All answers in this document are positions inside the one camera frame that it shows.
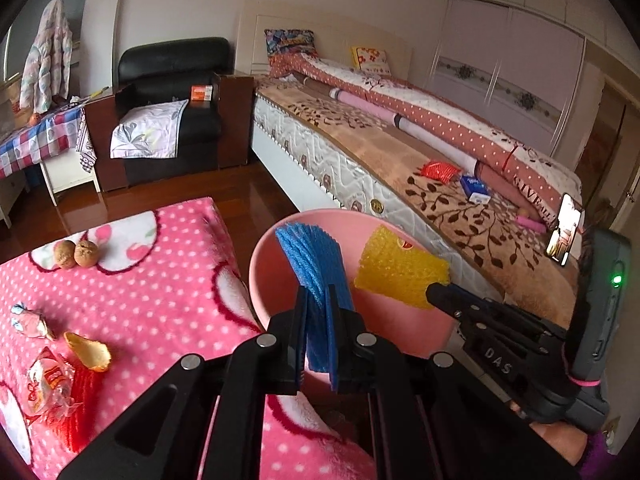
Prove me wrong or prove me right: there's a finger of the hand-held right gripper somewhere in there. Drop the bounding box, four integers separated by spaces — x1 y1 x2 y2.
425 282 567 342

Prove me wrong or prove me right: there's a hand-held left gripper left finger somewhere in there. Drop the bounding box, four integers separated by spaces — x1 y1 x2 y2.
57 285 309 480

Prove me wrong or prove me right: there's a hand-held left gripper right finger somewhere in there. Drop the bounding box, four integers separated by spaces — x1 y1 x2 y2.
325 285 581 480

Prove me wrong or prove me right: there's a pink plastic basin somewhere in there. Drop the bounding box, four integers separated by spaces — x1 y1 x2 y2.
248 210 463 374

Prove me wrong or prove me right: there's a yellow foam net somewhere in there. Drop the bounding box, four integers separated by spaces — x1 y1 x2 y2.
354 225 451 311

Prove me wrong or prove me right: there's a blue foam net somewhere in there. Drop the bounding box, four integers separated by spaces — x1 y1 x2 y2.
274 222 357 373

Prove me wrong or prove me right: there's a person's right forearm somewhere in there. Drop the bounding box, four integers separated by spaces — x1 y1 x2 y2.
577 417 621 480

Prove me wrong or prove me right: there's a person's right hand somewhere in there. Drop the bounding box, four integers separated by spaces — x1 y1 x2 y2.
529 421 589 467

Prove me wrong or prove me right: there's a small pink object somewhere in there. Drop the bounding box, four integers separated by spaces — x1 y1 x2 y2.
516 215 549 234

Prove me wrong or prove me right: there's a blue tissue pack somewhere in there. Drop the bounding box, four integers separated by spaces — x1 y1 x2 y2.
460 175 492 205

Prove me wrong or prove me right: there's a smartphone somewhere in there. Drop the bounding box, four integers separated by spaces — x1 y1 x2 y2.
545 192 584 266

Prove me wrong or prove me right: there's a red snack packet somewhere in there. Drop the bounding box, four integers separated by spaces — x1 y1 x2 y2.
420 161 461 182

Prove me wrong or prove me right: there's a pink polka dot blanket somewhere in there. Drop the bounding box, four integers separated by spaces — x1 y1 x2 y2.
0 196 381 480

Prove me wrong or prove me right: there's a brown leaf patterned sheet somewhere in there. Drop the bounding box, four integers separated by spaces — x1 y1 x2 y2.
257 77 581 329

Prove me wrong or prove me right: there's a red dotted quilt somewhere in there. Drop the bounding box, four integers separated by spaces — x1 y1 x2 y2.
270 52 584 222

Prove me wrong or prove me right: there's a wooden door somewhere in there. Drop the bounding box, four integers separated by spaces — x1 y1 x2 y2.
575 75 640 242

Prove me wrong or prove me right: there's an orange peel piece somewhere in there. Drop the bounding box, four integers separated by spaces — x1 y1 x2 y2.
63 331 112 372

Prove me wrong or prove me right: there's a white bed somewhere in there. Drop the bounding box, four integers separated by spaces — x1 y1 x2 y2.
247 75 586 332

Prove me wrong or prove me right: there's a red foam net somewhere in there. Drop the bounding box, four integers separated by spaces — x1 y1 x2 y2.
57 367 104 453

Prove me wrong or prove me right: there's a pink rolled mat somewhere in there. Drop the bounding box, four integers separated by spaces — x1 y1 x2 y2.
327 87 482 162

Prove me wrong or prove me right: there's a brown walnut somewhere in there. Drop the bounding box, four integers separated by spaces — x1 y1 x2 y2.
74 240 99 269
52 241 77 270

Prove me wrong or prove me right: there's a white wardrobe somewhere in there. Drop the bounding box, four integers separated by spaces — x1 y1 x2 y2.
430 0 589 159

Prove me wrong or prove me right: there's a clear bread wrapper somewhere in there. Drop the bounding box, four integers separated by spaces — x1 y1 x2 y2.
25 347 76 416

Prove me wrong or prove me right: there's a yellow floral pillow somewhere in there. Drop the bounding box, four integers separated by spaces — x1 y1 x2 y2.
351 46 394 77

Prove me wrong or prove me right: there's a pink candy wrapper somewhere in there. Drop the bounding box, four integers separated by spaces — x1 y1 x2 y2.
10 302 57 342

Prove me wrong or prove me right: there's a white floral pillowcase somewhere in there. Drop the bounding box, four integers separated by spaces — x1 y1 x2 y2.
110 99 190 159

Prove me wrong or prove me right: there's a white table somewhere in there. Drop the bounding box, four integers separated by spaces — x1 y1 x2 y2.
0 152 101 229

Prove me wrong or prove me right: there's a patterned hanging cloth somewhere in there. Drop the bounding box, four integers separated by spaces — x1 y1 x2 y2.
76 110 97 174

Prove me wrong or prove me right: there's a colourful printed pillow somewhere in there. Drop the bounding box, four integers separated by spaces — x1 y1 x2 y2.
264 29 321 57

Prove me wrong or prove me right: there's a black leather armchair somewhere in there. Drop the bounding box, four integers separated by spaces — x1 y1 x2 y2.
85 36 256 193

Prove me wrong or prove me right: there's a checkered tablecloth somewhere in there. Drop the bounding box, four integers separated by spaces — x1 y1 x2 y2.
0 107 93 181

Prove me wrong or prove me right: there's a brown paper bag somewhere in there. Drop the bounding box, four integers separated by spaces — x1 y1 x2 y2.
0 77 25 131

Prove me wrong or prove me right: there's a pastel padded jacket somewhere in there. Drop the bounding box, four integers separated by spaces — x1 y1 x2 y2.
19 0 74 113

